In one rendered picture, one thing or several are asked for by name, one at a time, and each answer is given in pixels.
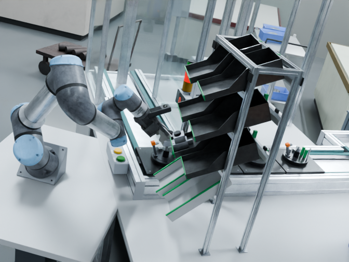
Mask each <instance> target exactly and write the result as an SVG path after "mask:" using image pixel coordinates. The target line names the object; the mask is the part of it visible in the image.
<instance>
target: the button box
mask: <svg viewBox="0 0 349 262"><path fill-rule="evenodd" d="M115 148H120V149H122V153H121V154H117V153H115V152H114V149H115ZM106 152H107V155H108V158H109V161H110V165H111V168H112V172H113V174H128V167H129V163H128V160H127V157H126V155H125V151H124V149H123V146H121V147H112V146H111V143H110V142H109V141H108V142H107V147H106ZM119 155H121V156H124V157H125V160H124V161H123V162H120V161H118V160H117V159H116V158H117V156H119Z"/></svg>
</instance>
